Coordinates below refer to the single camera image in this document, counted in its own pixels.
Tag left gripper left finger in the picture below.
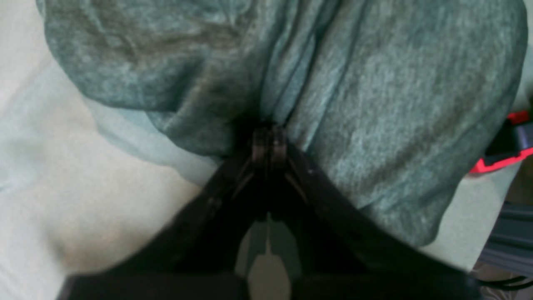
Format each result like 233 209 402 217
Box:
58 126 271 300

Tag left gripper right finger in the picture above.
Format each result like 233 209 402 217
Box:
266 125 482 300

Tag green long-sleeve T-shirt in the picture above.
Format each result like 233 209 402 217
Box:
37 0 528 247

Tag blue bar clamp centre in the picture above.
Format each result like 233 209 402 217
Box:
469 110 533 173

